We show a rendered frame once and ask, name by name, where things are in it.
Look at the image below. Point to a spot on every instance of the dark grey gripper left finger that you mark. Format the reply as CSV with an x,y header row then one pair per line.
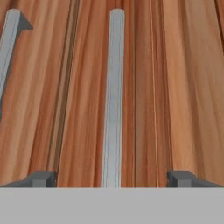
x,y
40,178

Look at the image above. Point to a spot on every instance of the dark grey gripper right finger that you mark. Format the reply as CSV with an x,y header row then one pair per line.
x,y
183,178

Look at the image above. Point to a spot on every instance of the wooden cabinet door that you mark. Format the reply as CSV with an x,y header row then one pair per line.
x,y
32,96
163,93

